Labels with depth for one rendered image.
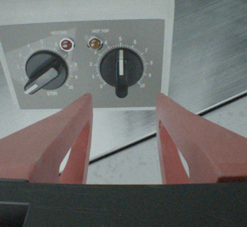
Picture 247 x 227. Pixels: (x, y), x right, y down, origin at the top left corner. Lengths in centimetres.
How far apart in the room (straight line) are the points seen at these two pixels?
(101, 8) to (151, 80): 7
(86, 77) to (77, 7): 5
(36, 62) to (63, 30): 3
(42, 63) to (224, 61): 16
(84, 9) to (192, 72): 12
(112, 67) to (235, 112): 13
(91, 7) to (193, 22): 11
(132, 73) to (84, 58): 4
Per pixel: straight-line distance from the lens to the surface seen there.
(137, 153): 25
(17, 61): 20
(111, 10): 18
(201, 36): 25
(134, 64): 19
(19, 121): 26
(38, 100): 22
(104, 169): 25
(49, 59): 19
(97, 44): 18
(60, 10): 18
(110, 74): 19
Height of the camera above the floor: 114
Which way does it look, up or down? 85 degrees down
